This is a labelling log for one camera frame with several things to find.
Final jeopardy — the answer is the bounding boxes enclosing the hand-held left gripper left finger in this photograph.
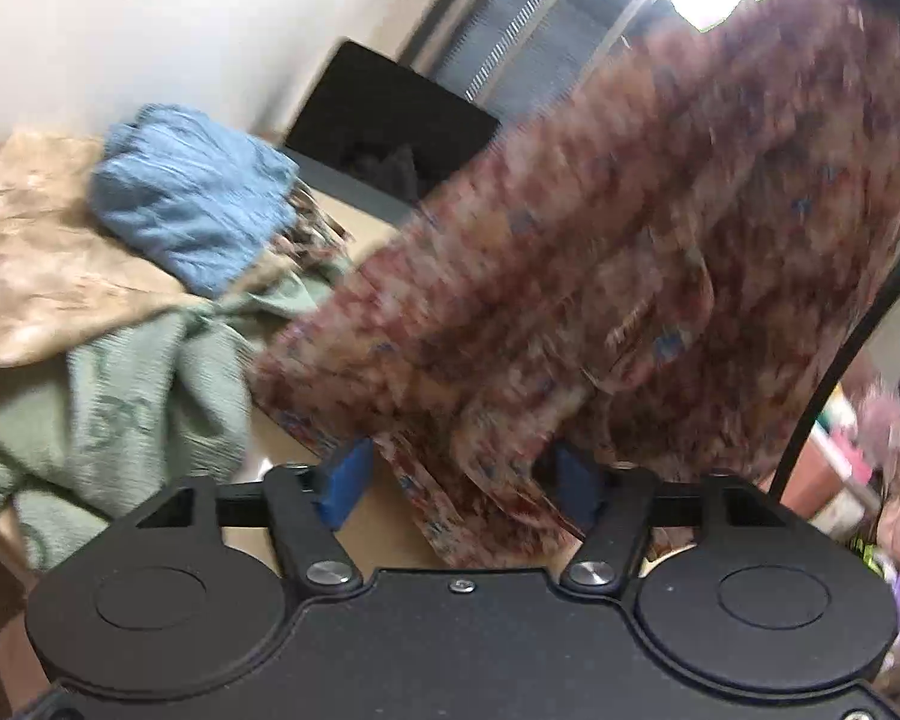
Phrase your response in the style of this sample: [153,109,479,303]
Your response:
[130,438,377,602]

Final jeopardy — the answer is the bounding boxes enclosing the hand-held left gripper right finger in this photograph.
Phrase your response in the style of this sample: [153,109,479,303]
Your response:
[553,441,786,601]

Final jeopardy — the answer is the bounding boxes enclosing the red floral garment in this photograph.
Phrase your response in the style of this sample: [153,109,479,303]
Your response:
[250,0,900,572]

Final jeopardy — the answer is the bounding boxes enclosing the green patterned cloth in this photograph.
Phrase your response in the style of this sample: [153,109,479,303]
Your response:
[0,268,355,572]

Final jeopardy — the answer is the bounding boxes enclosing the blue knit sweater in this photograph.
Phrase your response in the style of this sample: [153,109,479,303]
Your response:
[88,103,302,301]

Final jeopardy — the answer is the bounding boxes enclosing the black tablet with keyboard cover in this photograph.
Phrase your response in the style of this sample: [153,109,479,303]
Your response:
[280,40,501,227]

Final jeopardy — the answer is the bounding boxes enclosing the beige floral cloth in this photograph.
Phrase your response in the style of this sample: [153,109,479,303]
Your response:
[0,126,290,437]

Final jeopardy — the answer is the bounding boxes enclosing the window blinds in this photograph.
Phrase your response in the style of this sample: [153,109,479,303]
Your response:
[403,0,650,122]

